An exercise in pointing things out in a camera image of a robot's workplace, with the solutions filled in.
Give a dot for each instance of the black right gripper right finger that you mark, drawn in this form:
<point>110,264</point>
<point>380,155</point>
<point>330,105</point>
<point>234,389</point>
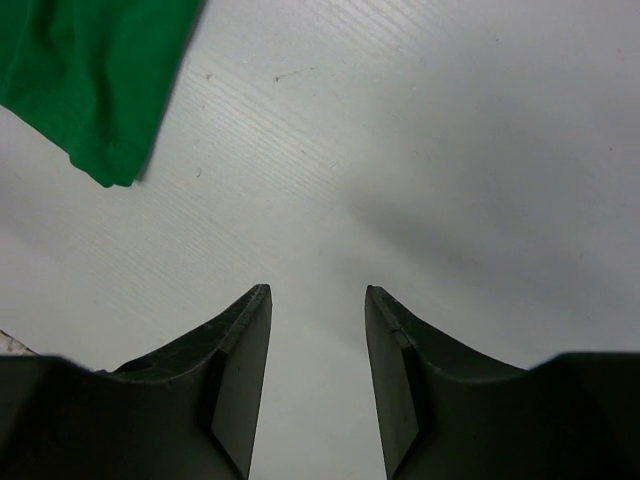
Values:
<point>447,411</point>

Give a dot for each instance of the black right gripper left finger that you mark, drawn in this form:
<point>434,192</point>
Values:
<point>187,410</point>

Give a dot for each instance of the green t shirt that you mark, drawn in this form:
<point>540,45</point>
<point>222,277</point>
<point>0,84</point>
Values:
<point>95,77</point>

